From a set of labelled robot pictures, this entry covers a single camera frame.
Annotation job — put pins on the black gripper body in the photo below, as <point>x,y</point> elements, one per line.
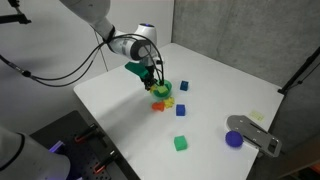
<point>150,74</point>

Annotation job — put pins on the yellow star toy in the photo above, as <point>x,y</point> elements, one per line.
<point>153,88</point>

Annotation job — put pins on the light green cube block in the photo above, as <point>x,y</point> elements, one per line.
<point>162,89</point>

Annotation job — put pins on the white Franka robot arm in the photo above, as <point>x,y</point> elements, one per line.
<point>96,13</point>

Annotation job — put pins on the green bowl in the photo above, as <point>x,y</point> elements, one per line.
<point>168,91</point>

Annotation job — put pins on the small yellow toy figure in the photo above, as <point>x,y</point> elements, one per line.
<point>169,102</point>

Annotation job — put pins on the dark blue cube block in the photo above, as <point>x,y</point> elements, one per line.
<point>184,85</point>

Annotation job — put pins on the orange toy figure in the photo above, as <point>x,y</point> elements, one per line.
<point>158,106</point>

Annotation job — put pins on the green hexagonal block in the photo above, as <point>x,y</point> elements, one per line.
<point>180,143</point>

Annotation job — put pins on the yellow sticky note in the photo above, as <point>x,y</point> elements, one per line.
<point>256,115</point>

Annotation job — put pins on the black perforated base board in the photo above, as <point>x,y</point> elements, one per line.
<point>66,150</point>

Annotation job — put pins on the gray metal plate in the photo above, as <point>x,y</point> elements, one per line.
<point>258,135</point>

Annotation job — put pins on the black stand pole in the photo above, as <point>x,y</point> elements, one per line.
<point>300,71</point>

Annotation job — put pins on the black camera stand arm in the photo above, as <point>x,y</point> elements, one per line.
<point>15,15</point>

